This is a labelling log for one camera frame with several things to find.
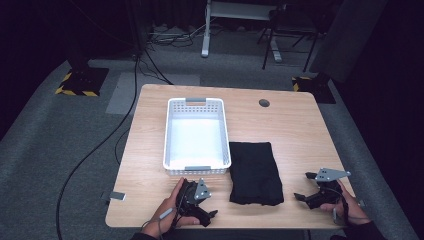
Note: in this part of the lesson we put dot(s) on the grey table grommet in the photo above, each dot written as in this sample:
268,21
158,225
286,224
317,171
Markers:
264,103

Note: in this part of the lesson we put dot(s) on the grey leaning panel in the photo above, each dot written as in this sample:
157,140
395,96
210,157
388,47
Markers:
346,40

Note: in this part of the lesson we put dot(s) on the white plastic basket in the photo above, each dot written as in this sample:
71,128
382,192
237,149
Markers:
196,140

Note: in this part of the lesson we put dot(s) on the person's right hand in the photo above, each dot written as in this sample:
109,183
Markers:
353,206

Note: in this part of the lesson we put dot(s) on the white desk frame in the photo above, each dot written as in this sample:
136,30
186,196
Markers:
206,40

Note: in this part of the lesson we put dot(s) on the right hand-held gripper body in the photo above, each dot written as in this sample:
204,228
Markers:
328,191

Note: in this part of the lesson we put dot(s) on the grey tag on table edge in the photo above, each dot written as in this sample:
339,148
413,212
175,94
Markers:
116,196

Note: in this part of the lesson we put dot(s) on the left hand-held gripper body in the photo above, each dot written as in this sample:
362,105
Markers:
191,198

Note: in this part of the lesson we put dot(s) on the black cloth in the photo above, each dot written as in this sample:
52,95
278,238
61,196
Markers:
255,173

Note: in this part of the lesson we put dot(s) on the black chair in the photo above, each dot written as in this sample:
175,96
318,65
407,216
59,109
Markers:
290,23

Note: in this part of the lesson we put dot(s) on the person's left hand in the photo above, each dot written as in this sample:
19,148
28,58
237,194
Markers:
163,213

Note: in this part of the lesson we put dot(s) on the black stand with striped base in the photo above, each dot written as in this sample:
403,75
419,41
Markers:
315,88
83,81

